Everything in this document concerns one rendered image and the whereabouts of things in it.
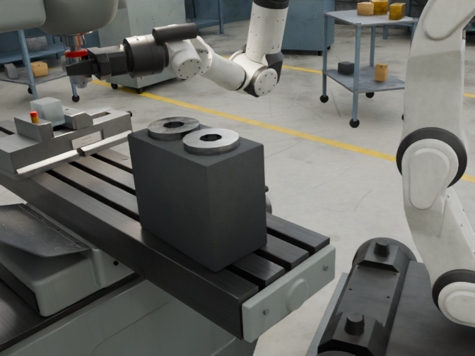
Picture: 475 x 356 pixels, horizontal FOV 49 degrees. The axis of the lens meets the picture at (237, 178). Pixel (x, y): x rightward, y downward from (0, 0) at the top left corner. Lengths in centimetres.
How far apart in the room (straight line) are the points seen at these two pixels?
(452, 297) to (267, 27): 77
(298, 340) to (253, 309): 140
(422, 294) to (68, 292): 91
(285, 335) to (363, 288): 79
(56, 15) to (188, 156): 42
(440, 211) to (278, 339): 116
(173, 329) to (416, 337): 60
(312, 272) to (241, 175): 21
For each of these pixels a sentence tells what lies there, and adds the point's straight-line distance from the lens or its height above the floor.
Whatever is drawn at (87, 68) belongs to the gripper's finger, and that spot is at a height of 124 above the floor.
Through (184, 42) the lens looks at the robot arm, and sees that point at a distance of 122.
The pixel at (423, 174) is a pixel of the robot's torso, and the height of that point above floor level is 100.
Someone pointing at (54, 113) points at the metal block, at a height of 110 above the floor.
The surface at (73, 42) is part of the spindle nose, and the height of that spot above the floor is 129.
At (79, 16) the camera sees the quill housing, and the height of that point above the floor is 134.
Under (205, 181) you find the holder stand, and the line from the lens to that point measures 77.
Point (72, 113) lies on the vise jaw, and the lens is 138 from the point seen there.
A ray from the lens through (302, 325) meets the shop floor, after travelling 226.
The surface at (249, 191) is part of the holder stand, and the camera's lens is 84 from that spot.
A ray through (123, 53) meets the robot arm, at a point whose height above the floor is 126.
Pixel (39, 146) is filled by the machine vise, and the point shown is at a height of 104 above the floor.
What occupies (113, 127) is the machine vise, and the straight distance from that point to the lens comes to 144.
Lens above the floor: 146
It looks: 25 degrees down
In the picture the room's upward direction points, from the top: 3 degrees counter-clockwise
